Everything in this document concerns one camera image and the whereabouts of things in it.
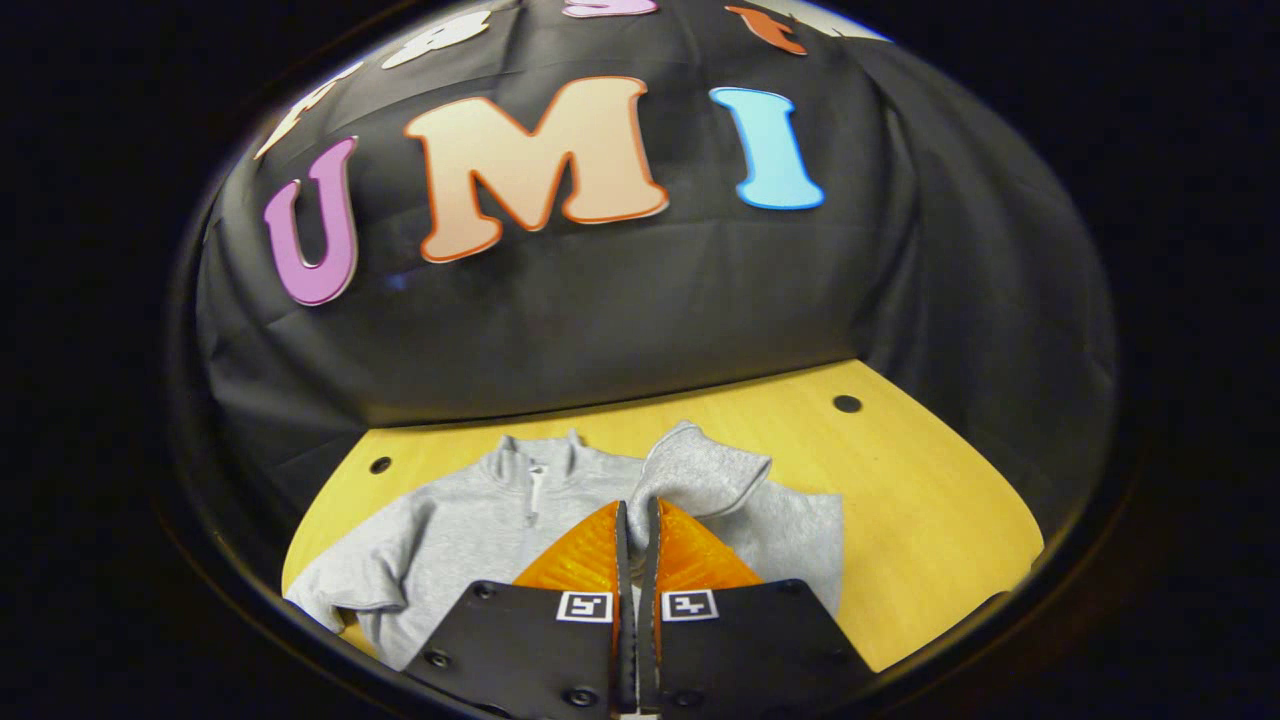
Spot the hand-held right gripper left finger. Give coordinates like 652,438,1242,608
405,500,638,717

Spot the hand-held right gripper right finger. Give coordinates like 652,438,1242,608
637,497,876,717

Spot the grey zip-neck sweatshirt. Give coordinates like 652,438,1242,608
285,420,846,671

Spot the black backdrop cloth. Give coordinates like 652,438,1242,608
170,0,1116,591

